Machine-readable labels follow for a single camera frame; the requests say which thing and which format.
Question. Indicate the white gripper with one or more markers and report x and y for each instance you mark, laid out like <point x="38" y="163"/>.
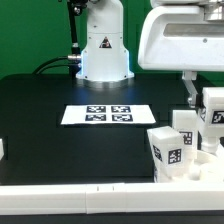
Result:
<point x="184" y="35"/>

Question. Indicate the white round stool seat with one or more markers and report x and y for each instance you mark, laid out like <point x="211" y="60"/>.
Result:
<point x="207" y="168"/>

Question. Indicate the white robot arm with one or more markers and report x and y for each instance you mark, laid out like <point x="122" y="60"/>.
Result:
<point x="105" y="59"/>

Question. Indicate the white marker sheet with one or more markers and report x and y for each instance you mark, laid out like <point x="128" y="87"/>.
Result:
<point x="107" y="114"/>

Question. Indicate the black camera pole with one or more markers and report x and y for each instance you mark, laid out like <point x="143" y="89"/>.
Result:
<point x="75" y="8"/>

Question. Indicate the white front rail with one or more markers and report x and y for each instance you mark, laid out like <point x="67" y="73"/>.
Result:
<point x="110" y="198"/>

